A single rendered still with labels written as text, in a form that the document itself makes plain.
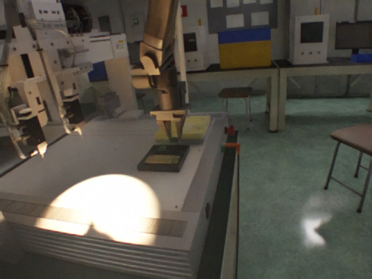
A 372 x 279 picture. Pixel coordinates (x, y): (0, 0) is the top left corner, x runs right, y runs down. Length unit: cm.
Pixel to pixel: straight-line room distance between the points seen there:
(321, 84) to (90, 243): 421
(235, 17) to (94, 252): 437
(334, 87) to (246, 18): 188
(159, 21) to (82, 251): 50
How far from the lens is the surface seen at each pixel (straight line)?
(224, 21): 462
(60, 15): 64
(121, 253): 50
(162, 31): 55
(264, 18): 461
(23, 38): 62
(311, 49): 308
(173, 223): 47
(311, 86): 439
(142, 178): 62
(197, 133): 74
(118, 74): 114
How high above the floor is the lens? 118
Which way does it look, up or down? 24 degrees down
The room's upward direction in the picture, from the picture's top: 7 degrees counter-clockwise
